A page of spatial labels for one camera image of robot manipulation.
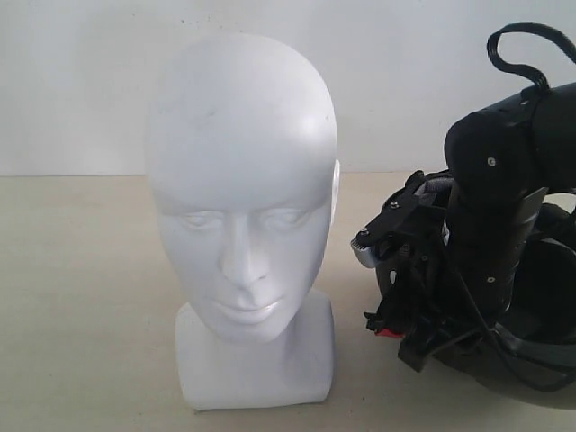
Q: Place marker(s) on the black helmet with tinted visor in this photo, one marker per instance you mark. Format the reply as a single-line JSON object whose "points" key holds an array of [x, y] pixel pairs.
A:
{"points": [[536, 325]]}

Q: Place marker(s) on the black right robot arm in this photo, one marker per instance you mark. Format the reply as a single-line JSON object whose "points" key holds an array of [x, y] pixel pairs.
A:
{"points": [[523, 142]]}

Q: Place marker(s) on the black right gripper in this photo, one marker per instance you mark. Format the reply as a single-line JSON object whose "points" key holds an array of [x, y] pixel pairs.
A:
{"points": [[439, 271]]}

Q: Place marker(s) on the white mannequin head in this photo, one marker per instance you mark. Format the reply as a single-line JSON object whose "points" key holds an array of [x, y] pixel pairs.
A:
{"points": [[241, 156]]}

